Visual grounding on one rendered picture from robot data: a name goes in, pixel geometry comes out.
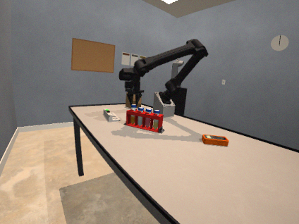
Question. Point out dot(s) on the small open brown cardboard box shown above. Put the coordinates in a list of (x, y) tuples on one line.
[(128, 103)]

